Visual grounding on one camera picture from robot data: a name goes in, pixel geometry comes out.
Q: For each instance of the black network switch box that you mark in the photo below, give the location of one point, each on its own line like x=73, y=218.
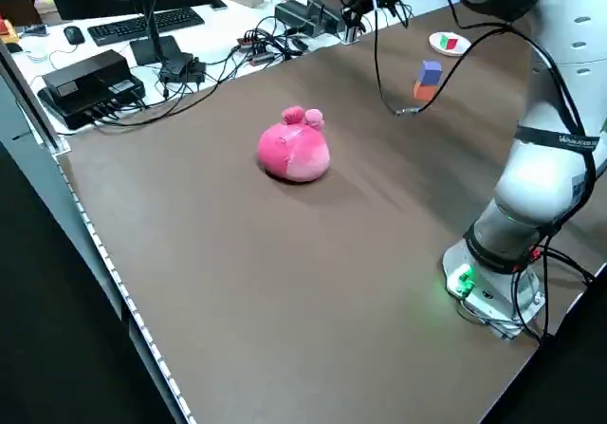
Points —
x=85, y=80

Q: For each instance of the pink plate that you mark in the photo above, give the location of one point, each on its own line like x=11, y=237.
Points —
x=462, y=48

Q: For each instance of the aluminium camera post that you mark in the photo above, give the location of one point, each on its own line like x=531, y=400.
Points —
x=351, y=32

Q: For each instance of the black keyboard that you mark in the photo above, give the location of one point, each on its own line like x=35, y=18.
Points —
x=142, y=25

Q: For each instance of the black docking box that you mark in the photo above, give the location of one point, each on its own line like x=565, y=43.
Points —
x=303, y=16

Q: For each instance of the black usb hub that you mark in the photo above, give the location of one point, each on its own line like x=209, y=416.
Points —
x=258, y=56

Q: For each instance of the black computer mouse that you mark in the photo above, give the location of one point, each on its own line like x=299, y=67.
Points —
x=73, y=35

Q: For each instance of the orange foam block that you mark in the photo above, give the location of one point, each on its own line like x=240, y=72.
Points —
x=424, y=92

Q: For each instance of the black power adapter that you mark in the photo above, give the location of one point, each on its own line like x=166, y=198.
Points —
x=182, y=68

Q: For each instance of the black monitor stand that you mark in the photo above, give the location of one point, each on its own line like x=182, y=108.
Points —
x=154, y=49

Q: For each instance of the pink plush toy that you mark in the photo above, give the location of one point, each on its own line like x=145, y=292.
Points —
x=294, y=151

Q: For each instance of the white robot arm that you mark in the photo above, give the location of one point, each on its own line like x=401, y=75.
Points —
x=536, y=182

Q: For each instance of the aluminium frame post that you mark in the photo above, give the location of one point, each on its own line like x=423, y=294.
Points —
x=28, y=97

